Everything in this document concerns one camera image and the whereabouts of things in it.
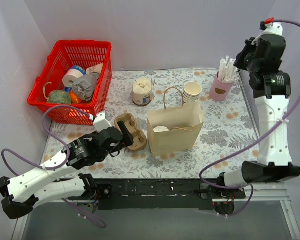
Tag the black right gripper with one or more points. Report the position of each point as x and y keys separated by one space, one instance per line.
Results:
x=243 y=53

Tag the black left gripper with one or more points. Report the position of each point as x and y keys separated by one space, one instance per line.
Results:
x=125 y=135

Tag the brown pulp cup carrier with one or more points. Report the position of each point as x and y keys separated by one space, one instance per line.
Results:
x=139 y=138

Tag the white cup lid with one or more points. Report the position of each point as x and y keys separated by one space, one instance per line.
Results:
x=160 y=129

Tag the kraft paper bag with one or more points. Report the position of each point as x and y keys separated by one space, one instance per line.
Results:
x=184 y=123

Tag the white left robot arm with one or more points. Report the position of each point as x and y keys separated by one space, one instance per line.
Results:
x=44 y=184

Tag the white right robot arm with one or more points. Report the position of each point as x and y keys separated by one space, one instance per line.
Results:
x=261 y=58

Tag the napkin pack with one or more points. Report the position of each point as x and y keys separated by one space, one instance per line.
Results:
x=142 y=91

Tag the pink straw holder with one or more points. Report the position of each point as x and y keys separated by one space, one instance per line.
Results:
x=219 y=90

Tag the stack of paper cups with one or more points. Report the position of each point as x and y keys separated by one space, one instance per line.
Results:
x=191 y=92

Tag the floral patterned table mat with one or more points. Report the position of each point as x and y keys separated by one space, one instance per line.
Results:
x=228 y=127

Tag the orange fruit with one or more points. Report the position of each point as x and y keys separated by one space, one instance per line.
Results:
x=74 y=98

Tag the grey crumpled cloth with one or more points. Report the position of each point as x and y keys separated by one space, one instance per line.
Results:
x=84 y=86

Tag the beige floral pouch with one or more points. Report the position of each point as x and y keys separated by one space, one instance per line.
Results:
x=96 y=69

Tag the red plastic basket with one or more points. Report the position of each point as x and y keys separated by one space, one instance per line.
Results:
x=68 y=61

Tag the green twine ball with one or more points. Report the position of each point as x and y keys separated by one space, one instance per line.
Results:
x=59 y=97

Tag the white tape roll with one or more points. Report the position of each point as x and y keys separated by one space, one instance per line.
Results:
x=70 y=77

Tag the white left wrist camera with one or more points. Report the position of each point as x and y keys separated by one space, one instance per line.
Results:
x=100 y=122

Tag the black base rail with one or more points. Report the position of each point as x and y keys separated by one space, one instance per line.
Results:
x=109 y=194

